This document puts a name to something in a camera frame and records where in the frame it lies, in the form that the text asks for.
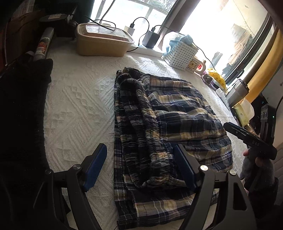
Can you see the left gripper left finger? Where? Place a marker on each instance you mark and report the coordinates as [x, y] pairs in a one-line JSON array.
[[64, 192]]

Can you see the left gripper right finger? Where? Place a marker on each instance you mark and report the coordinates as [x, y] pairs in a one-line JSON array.
[[233, 210]]

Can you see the blue plaid pants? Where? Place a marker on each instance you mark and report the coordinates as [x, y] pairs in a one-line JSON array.
[[152, 115]]

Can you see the right hand grey glove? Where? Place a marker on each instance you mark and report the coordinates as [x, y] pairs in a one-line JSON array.
[[257, 173]]

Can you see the yellow tissue pack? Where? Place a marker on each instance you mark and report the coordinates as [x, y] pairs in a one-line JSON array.
[[244, 111]]

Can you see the steel travel tumbler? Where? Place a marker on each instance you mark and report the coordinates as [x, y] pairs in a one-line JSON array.
[[237, 93]]

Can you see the white lotion tube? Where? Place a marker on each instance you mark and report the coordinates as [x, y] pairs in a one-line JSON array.
[[220, 93]]

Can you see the white textured table cloth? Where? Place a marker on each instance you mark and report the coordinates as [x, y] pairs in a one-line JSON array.
[[79, 115]]

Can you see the small dark figurine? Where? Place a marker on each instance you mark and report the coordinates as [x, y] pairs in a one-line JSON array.
[[207, 78]]

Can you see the cream cartoon mug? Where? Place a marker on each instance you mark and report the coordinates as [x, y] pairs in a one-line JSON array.
[[196, 66]]

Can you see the white perforated storage basket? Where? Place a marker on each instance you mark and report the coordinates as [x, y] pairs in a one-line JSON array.
[[180, 55]]

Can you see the grey spray can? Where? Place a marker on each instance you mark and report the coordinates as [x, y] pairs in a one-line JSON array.
[[43, 45]]

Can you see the beige lidded food container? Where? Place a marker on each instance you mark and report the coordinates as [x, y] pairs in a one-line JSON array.
[[94, 40]]

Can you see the white power strip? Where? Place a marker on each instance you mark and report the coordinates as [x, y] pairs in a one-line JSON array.
[[147, 51]]

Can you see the black power adapter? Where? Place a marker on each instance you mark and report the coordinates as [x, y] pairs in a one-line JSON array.
[[150, 39]]

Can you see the white usb charger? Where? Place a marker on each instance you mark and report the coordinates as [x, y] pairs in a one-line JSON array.
[[130, 29]]

